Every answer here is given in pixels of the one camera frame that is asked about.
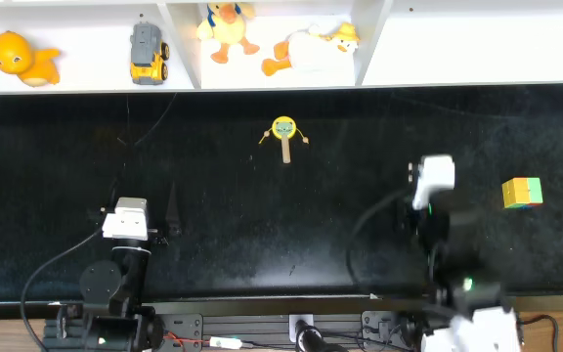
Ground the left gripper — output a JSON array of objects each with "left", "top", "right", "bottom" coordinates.
[{"left": 108, "top": 176, "right": 184, "bottom": 246}]

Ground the grey and yellow toy truck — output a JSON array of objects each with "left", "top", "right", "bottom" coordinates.
[{"left": 129, "top": 21, "right": 171, "bottom": 87}]

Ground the orange toy dinosaur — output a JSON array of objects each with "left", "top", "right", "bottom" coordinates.
[{"left": 0, "top": 29, "right": 62, "bottom": 88}]

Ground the yellow rattle drum toy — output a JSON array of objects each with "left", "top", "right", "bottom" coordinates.
[{"left": 258, "top": 115, "right": 311, "bottom": 165}]

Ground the yellow plush duck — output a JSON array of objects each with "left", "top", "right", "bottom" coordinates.
[{"left": 195, "top": 2, "right": 262, "bottom": 65}]

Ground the white plush duck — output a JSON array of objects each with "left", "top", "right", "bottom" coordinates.
[{"left": 261, "top": 22, "right": 361, "bottom": 77}]

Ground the white shelf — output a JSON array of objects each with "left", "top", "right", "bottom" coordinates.
[{"left": 0, "top": 0, "right": 563, "bottom": 95}]

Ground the many-coloured puzzle cube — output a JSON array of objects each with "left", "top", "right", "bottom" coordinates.
[{"left": 501, "top": 176, "right": 544, "bottom": 210}]

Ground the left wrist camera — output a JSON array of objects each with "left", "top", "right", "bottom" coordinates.
[{"left": 101, "top": 197, "right": 150, "bottom": 242}]

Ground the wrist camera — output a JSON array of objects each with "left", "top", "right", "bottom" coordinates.
[
  {"left": 101, "top": 197, "right": 150, "bottom": 242},
  {"left": 408, "top": 154, "right": 456, "bottom": 212}
]

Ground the mounting rail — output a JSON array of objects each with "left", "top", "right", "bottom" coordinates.
[{"left": 156, "top": 307, "right": 561, "bottom": 352}]

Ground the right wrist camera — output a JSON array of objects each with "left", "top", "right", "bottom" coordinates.
[{"left": 408, "top": 154, "right": 456, "bottom": 212}]

